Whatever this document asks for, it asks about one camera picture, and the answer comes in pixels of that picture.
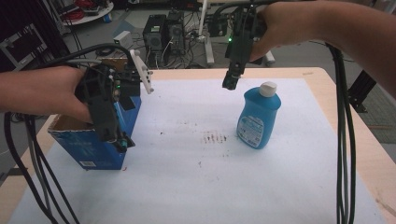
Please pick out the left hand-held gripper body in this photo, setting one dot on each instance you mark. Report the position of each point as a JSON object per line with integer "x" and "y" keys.
{"x": 99, "y": 102}

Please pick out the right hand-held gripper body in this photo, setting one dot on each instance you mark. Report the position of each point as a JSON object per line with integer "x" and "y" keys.
{"x": 243, "y": 37}

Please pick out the blue cardboard box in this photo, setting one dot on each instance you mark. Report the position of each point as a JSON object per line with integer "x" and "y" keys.
{"x": 84, "y": 146}

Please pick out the blue bottle with white cap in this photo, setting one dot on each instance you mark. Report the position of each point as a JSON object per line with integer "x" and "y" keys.
{"x": 258, "y": 118}

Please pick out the person's left hand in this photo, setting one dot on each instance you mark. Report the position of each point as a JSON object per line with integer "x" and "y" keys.
{"x": 67, "y": 90}

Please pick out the person's right hand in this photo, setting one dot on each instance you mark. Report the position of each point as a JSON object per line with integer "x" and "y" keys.
{"x": 280, "y": 25}

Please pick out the white metal stand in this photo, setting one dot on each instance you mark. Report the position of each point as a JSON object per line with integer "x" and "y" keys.
{"x": 207, "y": 40}

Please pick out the grey computer tower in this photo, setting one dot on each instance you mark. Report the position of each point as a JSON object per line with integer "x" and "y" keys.
{"x": 176, "y": 32}

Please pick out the small white box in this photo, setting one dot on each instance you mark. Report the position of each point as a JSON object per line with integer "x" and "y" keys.
{"x": 123, "y": 39}

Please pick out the black computer tower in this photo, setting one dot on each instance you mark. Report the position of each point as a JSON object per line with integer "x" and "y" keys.
{"x": 154, "y": 32}

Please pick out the white round table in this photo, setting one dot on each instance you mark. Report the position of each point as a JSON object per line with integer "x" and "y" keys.
{"x": 88, "y": 14}

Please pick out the white foam mat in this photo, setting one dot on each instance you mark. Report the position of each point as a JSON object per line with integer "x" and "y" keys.
{"x": 218, "y": 180}

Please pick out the black table bracket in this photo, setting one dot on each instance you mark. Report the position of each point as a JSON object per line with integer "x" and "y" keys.
{"x": 361, "y": 90}

